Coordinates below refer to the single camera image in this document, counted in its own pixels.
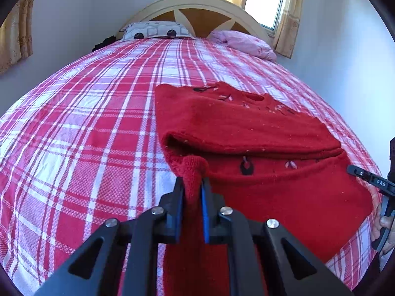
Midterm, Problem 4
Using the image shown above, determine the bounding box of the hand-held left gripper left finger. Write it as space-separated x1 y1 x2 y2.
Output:
34 176 186 296

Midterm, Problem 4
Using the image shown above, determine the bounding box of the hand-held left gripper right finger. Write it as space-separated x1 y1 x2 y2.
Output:
200 177 355 296

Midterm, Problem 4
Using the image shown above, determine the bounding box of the red knitted sweater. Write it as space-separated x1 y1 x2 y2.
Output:
154 82 381 296

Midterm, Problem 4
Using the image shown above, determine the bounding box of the person's right hand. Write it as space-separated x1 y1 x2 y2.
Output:
371 204 395 256

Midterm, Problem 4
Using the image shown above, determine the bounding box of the red plaid bedspread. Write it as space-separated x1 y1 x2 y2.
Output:
0 37 392 296

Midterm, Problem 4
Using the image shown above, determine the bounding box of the pink pillow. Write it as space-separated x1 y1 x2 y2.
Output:
206 30 277 61

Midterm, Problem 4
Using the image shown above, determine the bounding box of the grey patterned pillow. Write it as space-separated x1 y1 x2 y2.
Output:
120 21 196 41

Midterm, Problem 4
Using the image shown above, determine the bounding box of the dark cloth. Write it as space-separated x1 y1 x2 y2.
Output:
92 36 117 52

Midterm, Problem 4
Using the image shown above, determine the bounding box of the cream wooden headboard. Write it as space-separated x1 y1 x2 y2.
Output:
116 0 274 45

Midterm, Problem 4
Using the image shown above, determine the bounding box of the window behind headboard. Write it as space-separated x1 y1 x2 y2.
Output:
245 0 289 31

